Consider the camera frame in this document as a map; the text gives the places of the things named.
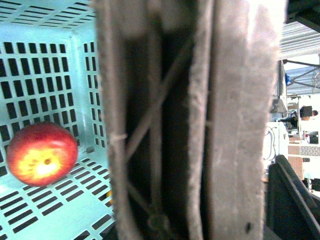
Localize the red apple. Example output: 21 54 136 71
6 121 78 187

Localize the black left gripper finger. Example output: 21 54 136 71
266 155 320 240

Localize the light blue plastic basket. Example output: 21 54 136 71
0 0 283 240

